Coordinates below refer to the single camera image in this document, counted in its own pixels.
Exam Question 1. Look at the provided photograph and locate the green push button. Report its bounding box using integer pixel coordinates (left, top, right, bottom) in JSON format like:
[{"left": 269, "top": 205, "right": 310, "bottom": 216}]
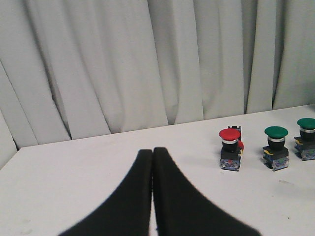
[
  {"left": 294, "top": 118, "right": 315, "bottom": 161},
  {"left": 263, "top": 126, "right": 289, "bottom": 171}
]

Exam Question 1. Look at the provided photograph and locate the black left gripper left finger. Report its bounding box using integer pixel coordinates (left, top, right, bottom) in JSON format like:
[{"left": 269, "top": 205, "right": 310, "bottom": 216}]
[{"left": 61, "top": 149, "right": 153, "bottom": 236}]

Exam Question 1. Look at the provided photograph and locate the white pleated curtain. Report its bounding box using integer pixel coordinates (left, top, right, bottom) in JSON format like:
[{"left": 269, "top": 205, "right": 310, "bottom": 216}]
[{"left": 0, "top": 0, "right": 315, "bottom": 166}]

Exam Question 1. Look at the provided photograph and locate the green push button left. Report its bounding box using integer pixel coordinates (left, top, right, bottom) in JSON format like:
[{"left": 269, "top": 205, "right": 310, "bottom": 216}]
[{"left": 263, "top": 126, "right": 289, "bottom": 171}]

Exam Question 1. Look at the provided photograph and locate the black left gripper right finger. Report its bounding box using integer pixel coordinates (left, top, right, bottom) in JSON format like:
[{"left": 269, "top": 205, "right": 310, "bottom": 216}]
[{"left": 153, "top": 147, "right": 260, "bottom": 236}]

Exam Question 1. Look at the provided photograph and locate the green push button right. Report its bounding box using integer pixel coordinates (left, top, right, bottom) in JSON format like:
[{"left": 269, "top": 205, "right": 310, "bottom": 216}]
[{"left": 294, "top": 118, "right": 315, "bottom": 161}]

